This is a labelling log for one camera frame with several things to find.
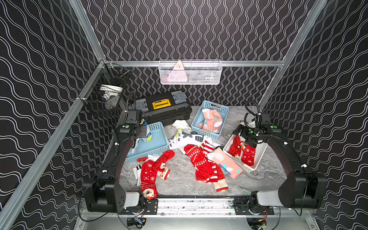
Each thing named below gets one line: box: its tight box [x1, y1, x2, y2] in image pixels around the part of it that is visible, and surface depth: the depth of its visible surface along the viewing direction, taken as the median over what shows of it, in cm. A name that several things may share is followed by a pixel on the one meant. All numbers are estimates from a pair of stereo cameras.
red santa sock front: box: [137, 149, 176, 200], surface depth 86 cm
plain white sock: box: [172, 119, 192, 134], surface depth 109 cm
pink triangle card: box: [167, 60, 188, 82], surface depth 92 cm
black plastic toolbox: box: [131, 90, 193, 126], surface depth 101 cm
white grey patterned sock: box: [168, 130, 205, 155], surface depth 99 cm
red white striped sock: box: [201, 139, 216, 154], surface depth 94 cm
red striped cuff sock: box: [184, 144, 229, 193], surface depth 87 cm
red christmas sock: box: [241, 144, 256, 167], surface depth 94 cm
